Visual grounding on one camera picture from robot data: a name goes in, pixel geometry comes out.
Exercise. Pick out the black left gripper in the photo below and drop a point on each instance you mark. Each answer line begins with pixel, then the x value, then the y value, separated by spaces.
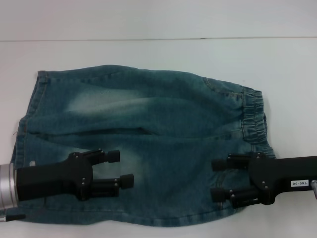
pixel 49 179

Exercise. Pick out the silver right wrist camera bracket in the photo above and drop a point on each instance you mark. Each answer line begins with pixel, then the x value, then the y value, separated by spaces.
pixel 314 188

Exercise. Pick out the blue washed denim shorts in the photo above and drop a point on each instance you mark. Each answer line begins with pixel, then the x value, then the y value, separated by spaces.
pixel 153 119

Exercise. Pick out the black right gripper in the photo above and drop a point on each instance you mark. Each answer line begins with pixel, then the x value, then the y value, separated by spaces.
pixel 280 173

